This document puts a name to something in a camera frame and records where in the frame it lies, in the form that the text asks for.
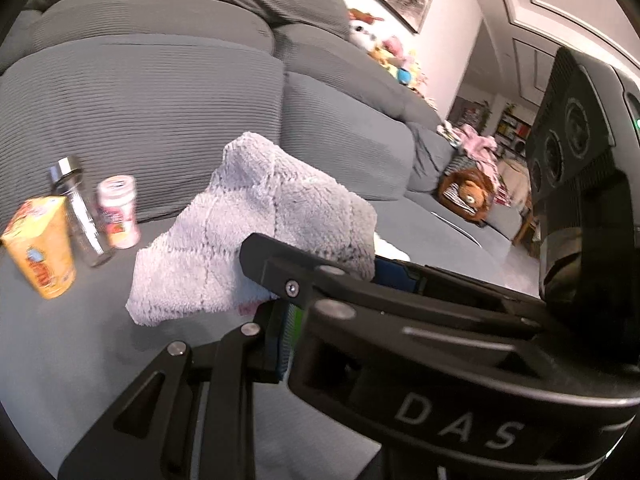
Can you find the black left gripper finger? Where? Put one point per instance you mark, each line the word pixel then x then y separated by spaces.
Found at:
pixel 190 413

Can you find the grey fluffy towel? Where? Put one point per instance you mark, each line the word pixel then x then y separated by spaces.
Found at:
pixel 258 188

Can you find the brown plush toy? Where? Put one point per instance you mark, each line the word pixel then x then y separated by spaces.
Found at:
pixel 468 193

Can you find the yellow carton box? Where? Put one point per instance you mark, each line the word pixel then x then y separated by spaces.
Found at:
pixel 38 242

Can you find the pink white can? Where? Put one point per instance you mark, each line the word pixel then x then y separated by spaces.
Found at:
pixel 117 197

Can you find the pink clothes pile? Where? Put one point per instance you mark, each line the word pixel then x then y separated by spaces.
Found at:
pixel 474 151

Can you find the glass jar metal lid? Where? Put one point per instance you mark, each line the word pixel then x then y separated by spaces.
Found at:
pixel 67 180

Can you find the pile of plush toys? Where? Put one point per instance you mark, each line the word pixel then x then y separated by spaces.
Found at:
pixel 388 51

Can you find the grey fabric sofa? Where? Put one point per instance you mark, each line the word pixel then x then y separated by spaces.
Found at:
pixel 160 108

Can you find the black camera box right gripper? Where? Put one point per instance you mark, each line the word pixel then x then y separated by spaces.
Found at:
pixel 583 163

